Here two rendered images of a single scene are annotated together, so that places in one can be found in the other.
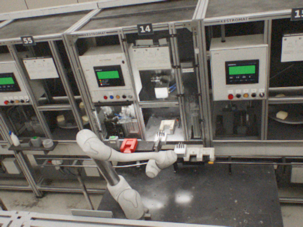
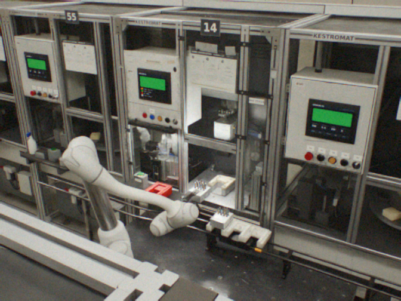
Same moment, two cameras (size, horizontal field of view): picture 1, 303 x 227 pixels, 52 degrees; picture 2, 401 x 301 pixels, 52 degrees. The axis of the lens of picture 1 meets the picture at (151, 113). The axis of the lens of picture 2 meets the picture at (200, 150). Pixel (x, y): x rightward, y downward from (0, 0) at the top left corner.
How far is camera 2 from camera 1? 0.67 m
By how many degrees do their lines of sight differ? 13
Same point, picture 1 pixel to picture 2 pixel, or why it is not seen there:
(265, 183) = not seen: outside the picture
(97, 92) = (136, 106)
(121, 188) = (113, 237)
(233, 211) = not seen: outside the picture
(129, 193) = (117, 247)
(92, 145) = (75, 153)
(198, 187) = (227, 279)
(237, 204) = not seen: outside the picture
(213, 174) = (258, 270)
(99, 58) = (147, 58)
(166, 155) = (182, 208)
